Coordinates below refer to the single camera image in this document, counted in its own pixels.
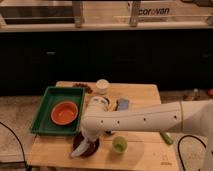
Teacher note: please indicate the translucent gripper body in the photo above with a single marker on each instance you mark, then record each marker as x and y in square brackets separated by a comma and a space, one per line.
[92, 139]

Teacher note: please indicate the grey blue towel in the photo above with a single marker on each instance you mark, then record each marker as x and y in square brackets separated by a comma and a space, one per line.
[81, 148]

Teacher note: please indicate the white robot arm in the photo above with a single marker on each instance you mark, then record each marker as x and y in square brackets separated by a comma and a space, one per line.
[189, 117]

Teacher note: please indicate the purple bowl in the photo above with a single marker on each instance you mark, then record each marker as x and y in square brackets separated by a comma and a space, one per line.
[91, 150]

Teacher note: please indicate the orange bowl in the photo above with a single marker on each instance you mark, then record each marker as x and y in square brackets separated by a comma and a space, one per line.
[64, 113]

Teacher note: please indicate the green plastic cup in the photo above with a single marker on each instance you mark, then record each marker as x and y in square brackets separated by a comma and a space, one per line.
[119, 144]

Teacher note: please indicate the blue sponge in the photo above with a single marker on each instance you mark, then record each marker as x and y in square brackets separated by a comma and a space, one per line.
[122, 104]

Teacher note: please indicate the green plastic tray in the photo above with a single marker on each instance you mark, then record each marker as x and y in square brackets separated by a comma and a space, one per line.
[43, 124]

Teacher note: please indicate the red grape bunch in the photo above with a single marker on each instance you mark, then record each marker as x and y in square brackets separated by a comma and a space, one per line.
[87, 88]

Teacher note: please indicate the white cup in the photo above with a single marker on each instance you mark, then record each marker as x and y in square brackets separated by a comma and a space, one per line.
[102, 86]

